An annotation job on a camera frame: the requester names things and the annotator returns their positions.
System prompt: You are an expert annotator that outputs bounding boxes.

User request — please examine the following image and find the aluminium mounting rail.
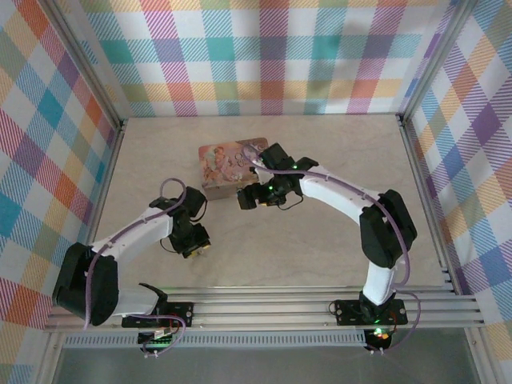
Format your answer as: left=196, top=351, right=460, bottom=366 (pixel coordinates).
left=43, top=286, right=485, bottom=333

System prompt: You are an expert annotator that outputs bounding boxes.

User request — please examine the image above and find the pink floral tin box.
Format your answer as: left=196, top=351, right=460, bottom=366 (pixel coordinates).
left=198, top=137, right=270, bottom=201

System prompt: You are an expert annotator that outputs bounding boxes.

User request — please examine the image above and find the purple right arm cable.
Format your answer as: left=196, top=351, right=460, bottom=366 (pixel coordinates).
left=243, top=144, right=422, bottom=355

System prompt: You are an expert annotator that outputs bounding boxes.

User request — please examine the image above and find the aluminium table side rail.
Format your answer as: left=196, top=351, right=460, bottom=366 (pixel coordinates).
left=43, top=119, right=127, bottom=331
left=398, top=114, right=461, bottom=295

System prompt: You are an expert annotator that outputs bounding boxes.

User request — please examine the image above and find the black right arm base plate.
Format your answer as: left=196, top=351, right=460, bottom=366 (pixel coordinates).
left=335, top=298, right=407, bottom=326

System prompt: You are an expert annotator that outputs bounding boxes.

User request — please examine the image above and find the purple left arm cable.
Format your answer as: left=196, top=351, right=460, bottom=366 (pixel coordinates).
left=82, top=178, right=191, bottom=359

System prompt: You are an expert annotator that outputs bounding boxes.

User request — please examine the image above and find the thin black right gripper wire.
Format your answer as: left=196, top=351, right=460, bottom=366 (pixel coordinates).
left=278, top=191, right=306, bottom=211

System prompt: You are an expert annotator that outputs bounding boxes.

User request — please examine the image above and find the grey slotted cable duct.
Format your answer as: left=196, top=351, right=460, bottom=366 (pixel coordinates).
left=63, top=334, right=367, bottom=350

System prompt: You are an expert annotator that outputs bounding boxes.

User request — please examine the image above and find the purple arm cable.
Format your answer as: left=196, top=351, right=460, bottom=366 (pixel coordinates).
left=82, top=178, right=191, bottom=359
left=243, top=144, right=422, bottom=355

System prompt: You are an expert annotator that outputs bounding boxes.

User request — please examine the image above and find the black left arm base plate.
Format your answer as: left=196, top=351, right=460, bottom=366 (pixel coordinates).
left=122, top=302, right=195, bottom=329

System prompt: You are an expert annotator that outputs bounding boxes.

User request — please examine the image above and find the aluminium frame post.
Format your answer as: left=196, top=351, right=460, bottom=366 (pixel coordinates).
left=395, top=0, right=479, bottom=123
left=50, top=0, right=129, bottom=129

